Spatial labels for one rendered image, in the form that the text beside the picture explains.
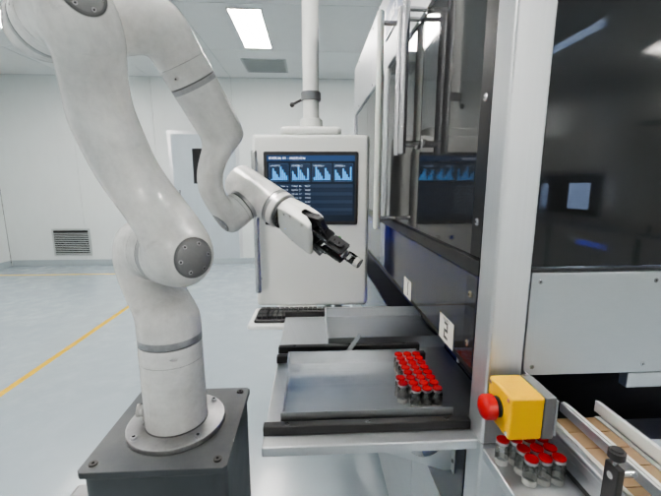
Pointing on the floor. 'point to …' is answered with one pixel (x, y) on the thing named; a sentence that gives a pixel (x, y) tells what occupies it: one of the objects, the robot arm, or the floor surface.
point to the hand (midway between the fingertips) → (337, 249)
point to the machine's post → (509, 212)
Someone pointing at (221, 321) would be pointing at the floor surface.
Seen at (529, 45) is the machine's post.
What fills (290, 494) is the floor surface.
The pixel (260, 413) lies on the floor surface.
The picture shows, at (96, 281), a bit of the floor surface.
